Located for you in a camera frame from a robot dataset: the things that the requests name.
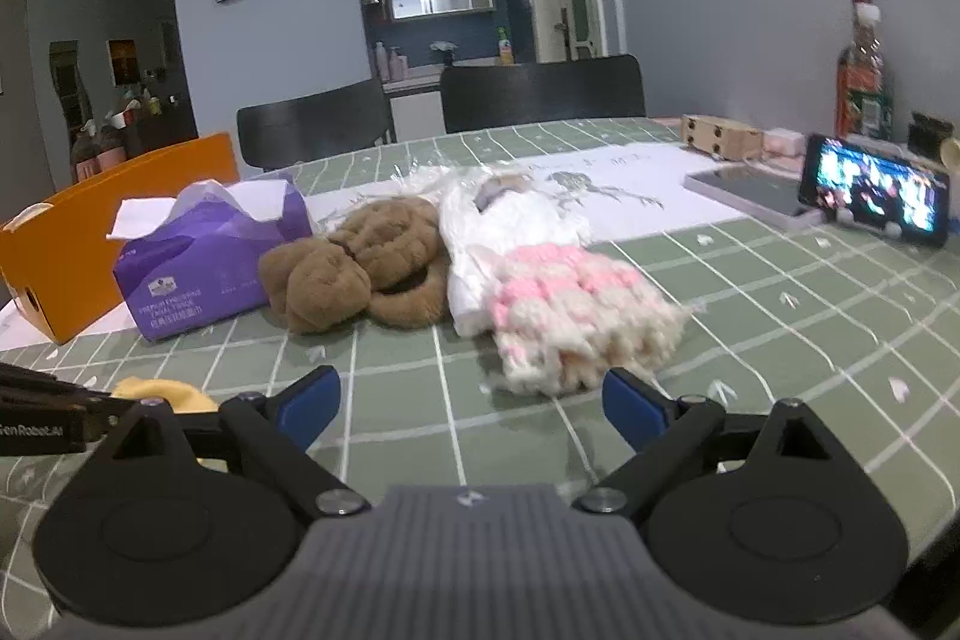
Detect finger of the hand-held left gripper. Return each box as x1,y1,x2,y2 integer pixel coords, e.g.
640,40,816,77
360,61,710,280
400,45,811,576
0,362,136,442

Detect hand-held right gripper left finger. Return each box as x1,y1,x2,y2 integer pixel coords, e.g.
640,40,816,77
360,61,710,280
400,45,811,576
112,365,370,519

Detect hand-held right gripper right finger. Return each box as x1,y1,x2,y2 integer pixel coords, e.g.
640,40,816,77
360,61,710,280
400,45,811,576
574,368,833,521

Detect pink white knitted cloth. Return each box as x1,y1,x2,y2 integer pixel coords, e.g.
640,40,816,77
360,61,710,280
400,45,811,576
484,242,695,395

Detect yellow cloth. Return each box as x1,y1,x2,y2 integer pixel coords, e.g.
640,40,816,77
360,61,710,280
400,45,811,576
111,376,226,470

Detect orange cardboard box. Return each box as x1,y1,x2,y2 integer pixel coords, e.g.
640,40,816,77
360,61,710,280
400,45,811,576
0,132,239,345

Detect brown plush scrunchie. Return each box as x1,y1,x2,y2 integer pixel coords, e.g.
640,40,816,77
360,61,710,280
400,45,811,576
257,196,451,335

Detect green checkered tablecloth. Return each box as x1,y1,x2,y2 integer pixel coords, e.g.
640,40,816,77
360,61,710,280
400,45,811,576
0,117,960,640

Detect purple tissue pack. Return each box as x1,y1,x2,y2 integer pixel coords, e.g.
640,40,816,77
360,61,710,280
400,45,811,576
109,179,314,341

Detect white deer printed cloth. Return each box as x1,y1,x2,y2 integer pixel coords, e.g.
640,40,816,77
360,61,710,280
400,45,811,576
0,141,751,352

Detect white plastic bag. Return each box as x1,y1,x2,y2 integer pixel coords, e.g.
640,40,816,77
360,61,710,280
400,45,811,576
439,171,593,337

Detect grey tablet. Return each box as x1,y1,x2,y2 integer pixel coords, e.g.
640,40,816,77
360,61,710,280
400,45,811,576
682,164,822,226

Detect pink bags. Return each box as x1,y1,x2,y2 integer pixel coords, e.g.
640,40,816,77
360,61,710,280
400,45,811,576
70,119,128,184

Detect black chair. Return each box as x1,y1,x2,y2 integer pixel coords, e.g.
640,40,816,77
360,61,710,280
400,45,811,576
440,53,647,135
236,79,397,170

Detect small wooden box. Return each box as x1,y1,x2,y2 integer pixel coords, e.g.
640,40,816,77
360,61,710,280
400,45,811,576
681,113,764,161

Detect white phone stand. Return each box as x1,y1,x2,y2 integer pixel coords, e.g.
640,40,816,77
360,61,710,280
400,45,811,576
832,205,908,240

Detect dark sideboard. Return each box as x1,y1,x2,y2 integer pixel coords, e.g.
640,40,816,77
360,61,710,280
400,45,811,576
124,85,197,157

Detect white charger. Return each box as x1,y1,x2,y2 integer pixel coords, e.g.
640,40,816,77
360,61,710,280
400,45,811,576
761,128,807,161

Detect white cabinet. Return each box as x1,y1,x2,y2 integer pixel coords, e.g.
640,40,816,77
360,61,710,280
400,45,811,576
382,59,541,142

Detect black smartphone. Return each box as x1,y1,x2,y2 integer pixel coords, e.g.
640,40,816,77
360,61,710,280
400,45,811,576
799,134,952,247

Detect clear water bottle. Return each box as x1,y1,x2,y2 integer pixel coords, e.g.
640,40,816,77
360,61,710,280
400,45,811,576
836,2,895,140

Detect small black box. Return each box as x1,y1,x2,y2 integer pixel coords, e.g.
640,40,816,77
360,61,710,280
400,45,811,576
907,111,953,161

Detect small dark wall picture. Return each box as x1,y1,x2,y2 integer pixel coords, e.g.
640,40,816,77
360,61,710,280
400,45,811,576
107,38,137,85

